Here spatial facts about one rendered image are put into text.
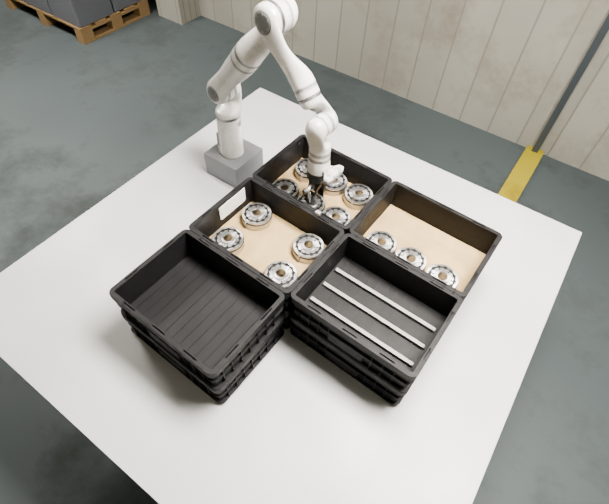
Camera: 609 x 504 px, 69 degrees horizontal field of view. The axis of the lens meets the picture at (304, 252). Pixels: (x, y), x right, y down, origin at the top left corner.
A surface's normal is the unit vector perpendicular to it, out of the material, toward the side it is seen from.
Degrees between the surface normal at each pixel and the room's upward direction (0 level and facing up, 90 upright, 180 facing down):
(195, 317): 0
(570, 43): 90
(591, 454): 0
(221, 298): 0
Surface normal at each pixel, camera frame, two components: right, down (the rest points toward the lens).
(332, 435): 0.04, -0.61
